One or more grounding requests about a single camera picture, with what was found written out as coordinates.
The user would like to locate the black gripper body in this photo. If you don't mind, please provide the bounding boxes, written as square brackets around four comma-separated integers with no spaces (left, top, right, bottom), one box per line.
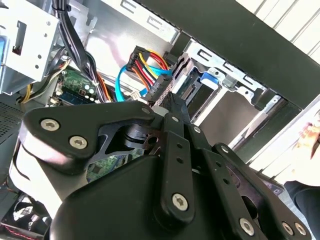
[48,154,226,240]

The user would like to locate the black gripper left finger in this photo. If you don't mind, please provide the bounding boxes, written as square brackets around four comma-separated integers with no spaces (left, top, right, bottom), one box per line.
[22,92,196,225]

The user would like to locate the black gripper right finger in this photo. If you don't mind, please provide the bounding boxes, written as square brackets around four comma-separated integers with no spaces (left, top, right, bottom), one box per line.
[178,96,314,240]

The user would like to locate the hard disk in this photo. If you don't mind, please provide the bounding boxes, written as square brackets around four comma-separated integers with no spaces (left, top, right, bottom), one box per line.
[174,69,220,121]

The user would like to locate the person bare hand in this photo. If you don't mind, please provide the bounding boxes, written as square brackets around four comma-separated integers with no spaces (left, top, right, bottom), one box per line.
[287,119,320,187]

